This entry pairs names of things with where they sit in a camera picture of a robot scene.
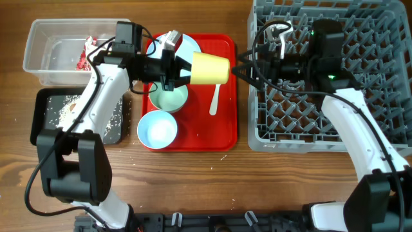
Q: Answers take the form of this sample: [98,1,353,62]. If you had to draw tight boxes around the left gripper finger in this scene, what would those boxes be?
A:
[174,56,192,72]
[162,75,191,91]

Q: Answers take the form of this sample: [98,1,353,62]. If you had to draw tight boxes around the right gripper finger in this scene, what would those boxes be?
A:
[237,48,267,63]
[231,63,264,90]

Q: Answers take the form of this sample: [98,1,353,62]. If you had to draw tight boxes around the green bowl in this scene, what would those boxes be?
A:
[149,82,189,113]

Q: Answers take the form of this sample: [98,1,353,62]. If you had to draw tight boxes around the yellow plastic cup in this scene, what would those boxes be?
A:
[189,52,230,85]

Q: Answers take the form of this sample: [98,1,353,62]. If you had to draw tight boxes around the small light blue bowl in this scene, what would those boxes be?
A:
[137,110,178,150]

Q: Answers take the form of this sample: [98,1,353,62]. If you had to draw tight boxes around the white napkin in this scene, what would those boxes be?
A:
[84,37,100,65]

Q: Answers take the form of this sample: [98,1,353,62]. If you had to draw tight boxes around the red snack wrapper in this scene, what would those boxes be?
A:
[76,36,97,71]

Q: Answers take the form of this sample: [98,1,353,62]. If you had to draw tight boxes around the white rice pile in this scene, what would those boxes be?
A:
[44,95,123,140]

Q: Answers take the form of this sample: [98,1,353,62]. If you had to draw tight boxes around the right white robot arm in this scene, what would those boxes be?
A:
[232,19,411,231]

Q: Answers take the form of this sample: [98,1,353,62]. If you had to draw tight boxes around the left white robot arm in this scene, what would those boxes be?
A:
[32,21,192,231]

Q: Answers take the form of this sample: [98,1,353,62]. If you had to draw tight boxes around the grey dishwasher rack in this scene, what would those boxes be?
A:
[247,1,411,157]

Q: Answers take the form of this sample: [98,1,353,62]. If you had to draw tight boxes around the large light blue plate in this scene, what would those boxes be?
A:
[145,33,203,78]

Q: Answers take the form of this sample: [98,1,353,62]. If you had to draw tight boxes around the white plastic spoon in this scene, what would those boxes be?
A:
[209,84,221,115]

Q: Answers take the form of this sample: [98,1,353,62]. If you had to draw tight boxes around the red serving tray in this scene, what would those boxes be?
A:
[145,34,238,152]

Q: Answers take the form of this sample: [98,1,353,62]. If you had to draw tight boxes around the clear plastic bin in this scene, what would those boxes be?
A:
[23,18,123,86]

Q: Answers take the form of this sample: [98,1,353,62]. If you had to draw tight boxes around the black tray bin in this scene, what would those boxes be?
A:
[30,87,123,146]

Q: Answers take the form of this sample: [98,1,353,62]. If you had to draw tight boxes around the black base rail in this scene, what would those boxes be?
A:
[73,211,360,232]

